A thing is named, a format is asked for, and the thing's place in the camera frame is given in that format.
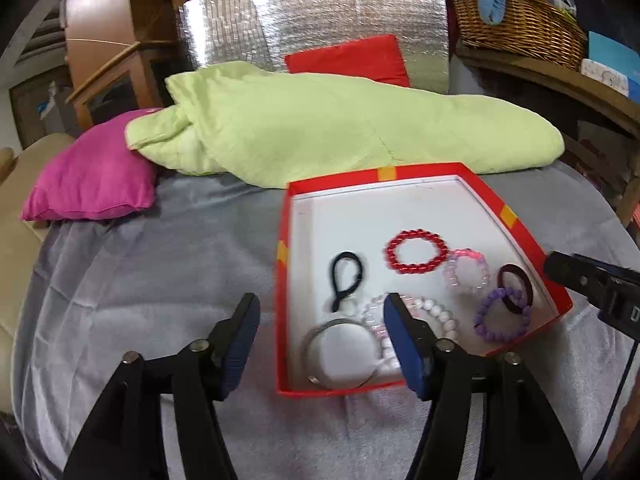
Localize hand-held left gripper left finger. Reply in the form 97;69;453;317
62;292;262;480

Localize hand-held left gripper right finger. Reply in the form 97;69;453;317
382;292;583;480

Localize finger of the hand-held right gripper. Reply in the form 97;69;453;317
544;252;640;333

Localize small pink bead bracelet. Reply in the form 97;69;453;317
361;294;401;341

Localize white bead bracelet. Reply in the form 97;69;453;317
370;296;458;378

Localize red cardboard box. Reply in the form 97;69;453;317
275;161;573;400

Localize clear pink bead bracelet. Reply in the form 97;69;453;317
444;249;491;295

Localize purple bead bracelet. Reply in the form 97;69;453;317
473;287;533;343

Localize red bead bracelet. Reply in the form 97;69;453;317
385;229;448;276

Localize black hair tie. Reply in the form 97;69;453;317
330;251;367;313

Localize silver metal bangle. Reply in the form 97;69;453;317
300;317;386;389

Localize grey bed sheet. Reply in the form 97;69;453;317
10;165;640;480

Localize wooden shelf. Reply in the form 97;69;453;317
452;45;640;226

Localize blue cardboard box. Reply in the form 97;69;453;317
580;31;640;97

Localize magenta pillow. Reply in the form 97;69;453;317
21;107;160;222

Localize beige armchair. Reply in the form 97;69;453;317
0;132;76;411

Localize light green quilt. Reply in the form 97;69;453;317
124;61;566;190

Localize wicker basket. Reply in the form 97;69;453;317
450;0;588;72

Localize red cushion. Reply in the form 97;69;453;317
284;34;411;88

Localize silver foil panel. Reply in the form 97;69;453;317
175;0;451;96

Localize wooden cabinet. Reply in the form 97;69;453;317
65;0;181;131

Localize maroon hair tie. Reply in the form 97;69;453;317
497;263;535;313

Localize black cable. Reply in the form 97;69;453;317
582;332;638;476

